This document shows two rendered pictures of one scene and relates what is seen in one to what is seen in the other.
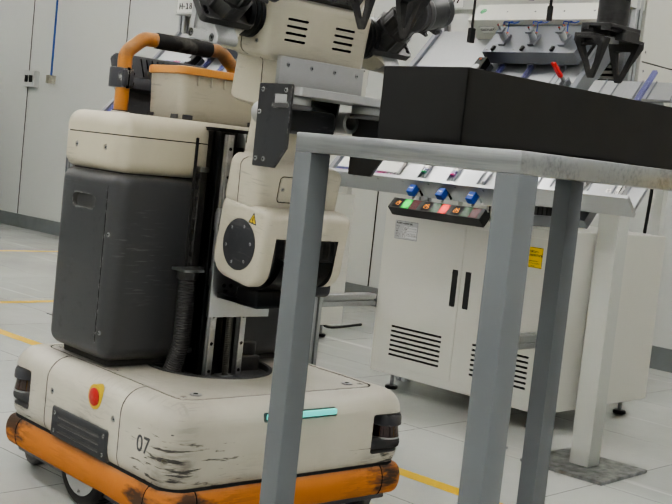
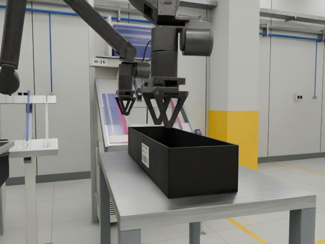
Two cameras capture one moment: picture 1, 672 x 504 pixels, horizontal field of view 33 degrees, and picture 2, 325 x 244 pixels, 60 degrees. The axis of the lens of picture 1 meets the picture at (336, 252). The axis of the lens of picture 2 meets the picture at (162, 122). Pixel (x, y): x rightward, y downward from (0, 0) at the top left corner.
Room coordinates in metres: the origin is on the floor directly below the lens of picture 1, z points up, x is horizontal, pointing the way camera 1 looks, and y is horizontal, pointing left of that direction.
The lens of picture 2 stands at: (1.49, 0.50, 1.01)
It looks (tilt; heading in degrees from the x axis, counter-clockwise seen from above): 4 degrees down; 296
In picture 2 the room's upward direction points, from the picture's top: straight up
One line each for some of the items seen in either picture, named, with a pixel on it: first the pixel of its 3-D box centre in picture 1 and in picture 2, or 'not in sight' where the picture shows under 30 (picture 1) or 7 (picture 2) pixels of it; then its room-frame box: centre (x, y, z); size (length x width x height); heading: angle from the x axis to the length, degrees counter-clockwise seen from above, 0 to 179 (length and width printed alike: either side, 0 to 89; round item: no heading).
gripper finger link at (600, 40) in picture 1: (598, 52); (126, 103); (2.11, -0.44, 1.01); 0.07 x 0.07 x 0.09; 43
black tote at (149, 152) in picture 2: (542, 123); (168, 150); (1.87, -0.31, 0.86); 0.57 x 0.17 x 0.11; 132
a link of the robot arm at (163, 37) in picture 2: not in sight; (167, 41); (1.75, -0.04, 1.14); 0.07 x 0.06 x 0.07; 32
